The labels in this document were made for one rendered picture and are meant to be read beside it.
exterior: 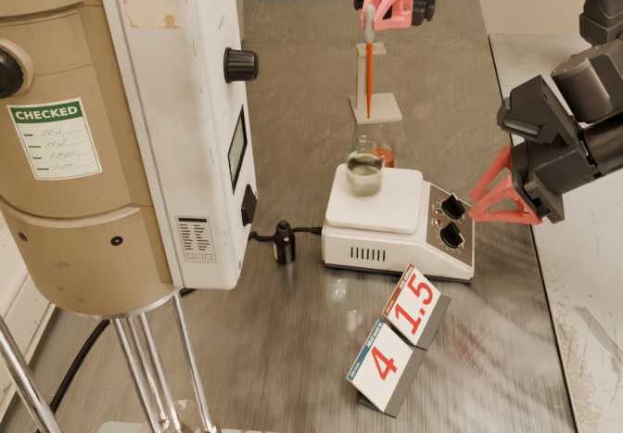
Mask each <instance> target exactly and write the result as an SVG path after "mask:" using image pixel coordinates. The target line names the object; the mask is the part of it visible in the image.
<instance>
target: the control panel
mask: <svg viewBox="0 0 623 433"><path fill-rule="evenodd" d="M449 196H450V195H449V194H448V193H446V192H444V191H442V190H440V189H439V188H437V187H435V186H433V185H430V192H429V203H428V215H427V227H426V243H427V244H429V245H430V246H432V247H434V248H437V249H439V250H441V251H442V252H444V253H446V254H448V255H450V256H452V257H454V259H456V260H458V261H461V262H463V263H465V264H467V265H468V266H470V267H472V251H473V220H472V219H471V217H470V216H469V215H468V212H469V211H470V210H471V209H472V207H471V206H469V205H467V204H465V203H463V202H462V201H461V200H460V202H461V203H462V205H463V207H464V209H465V213H464V214H463V215H462V217H461V218H460V219H458V220H454V219H452V218H451V217H449V216H448V215H447V214H446V213H445V212H444V210H443V209H442V207H441V204H442V202H443V201H444V200H446V199H447V198H448V197H449ZM437 210H441V214H439V213H438V212H437ZM436 219H439V220H440V221H441V224H438V223H437V222H436ZM450 222H455V224H456V225H457V227H458V228H459V230H460V232H461V233H462V235H463V237H464V239H465V241H464V243H463V244H462V245H461V246H460V247H459V248H450V247H448V246H447V245H446V244H445V243H444V242H443V241H442V239H441V237H440V230H441V229H442V228H444V227H445V226H446V225H448V224H449V223H450Z"/></svg>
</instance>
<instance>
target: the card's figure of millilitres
mask: <svg viewBox="0 0 623 433"><path fill-rule="evenodd" d="M436 294H437V291H436V290H435V289H434V288H433V287H432V286H431V285H430V284H429V283H428V282H427V281H426V280H425V278H424V277H423V276H422V275H420V274H419V273H418V272H417V271H416V270H415V269H413V271H412V273H411V275H410V277H409V279H408V281H407V282H406V284H405V286H404V288H403V290H402V292H401V293H400V295H399V297H398V299H397V301H396V303H395V304H394V306H393V308H392V310H391V312H390V314H389V316H390V317H391V318H392V319H393V320H394V321H395V322H396V323H397V324H398V325H399V326H400V327H401V328H402V329H403V330H404V331H405V332H406V333H407V334H408V335H409V336H410V337H411V338H412V339H414V338H415V336H416V334H417V332H418V330H419V328H420V326H421V324H422V322H423V321H424V319H425V317H426V313H427V311H428V309H429V307H430V305H431V303H432V301H433V299H434V298H435V296H436Z"/></svg>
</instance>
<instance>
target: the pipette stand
mask: <svg viewBox="0 0 623 433"><path fill-rule="evenodd" d="M381 47H384V44H383V42H379V43H373V55H378V54H386V53H387V50H386V48H381ZM356 48H357V70H356V96H350V105H351V108H352V111H353V114H354V117H355V120H356V123H357V125H361V124H370V123H379V122H388V121H402V116H401V112H400V110H399V107H398V105H397V102H396V100H395V97H394V95H393V94H392V93H383V94H373V95H372V96H371V107H370V120H368V119H367V97H366V95H365V94H364V63H365V56H366V50H365V49H366V44H359V45H356Z"/></svg>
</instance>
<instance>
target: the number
mask: <svg viewBox="0 0 623 433"><path fill-rule="evenodd" d="M407 352H408V349H407V348H406V347H405V346H404V345H403V344H402V343H401V342H400V341H399V340H398V339H397V338H396V337H395V336H394V335H393V334H392V333H391V332H390V331H389V330H388V329H387V328H386V327H385V326H384V325H383V326H382V328H381V330H380V332H379V333H378V335H377V337H376V339H375V342H374V344H373V345H372V347H371V349H370V350H369V352H368V354H367V355H366V357H365V359H364V361H363V363H362V366H361V367H360V369H359V371H358V373H357V375H356V376H355V377H354V379H353V380H354V381H355V382H356V383H357V384H358V385H359V386H360V387H361V388H362V389H364V390H365V391H366V392H367V393H368V394H369V395H370V396H371V397H372V398H373V399H374V400H375V401H376V402H377V403H378V404H379V405H380V406H381V405H382V403H383V401H384V399H385V398H386V396H387V394H388V391H389V389H390V387H391V384H392V382H393V380H394V378H395V376H396V374H397V373H398V371H399V369H400V367H401V364H402V362H403V360H404V358H405V356H406V354H407Z"/></svg>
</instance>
